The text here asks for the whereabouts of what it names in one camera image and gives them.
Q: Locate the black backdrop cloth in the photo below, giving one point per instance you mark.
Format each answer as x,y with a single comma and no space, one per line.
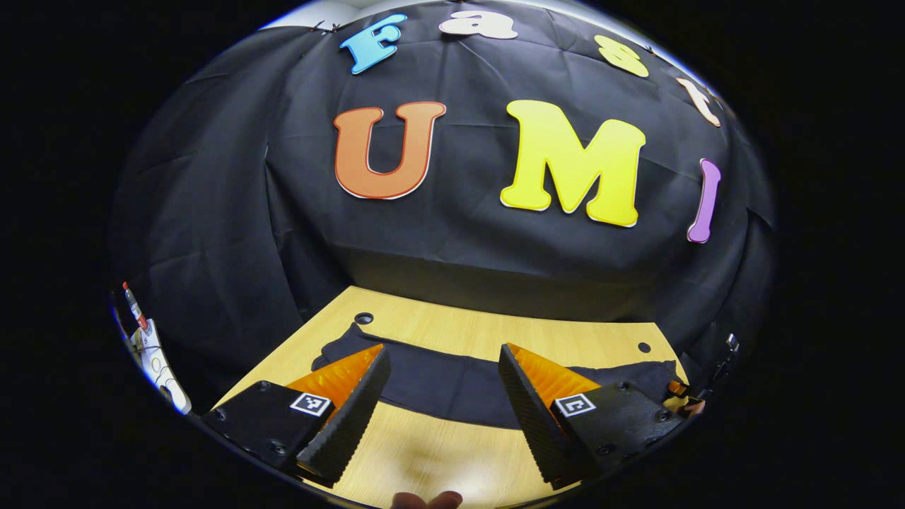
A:
459,247

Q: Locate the dark grey jeans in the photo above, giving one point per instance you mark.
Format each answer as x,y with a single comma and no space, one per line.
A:
445,385

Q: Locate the white and red device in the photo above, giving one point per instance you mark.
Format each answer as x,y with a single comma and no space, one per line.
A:
155,360

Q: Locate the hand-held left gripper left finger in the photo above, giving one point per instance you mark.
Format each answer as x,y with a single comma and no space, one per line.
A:
353,417

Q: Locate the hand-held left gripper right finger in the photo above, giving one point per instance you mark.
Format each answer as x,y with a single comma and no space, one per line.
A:
530,417

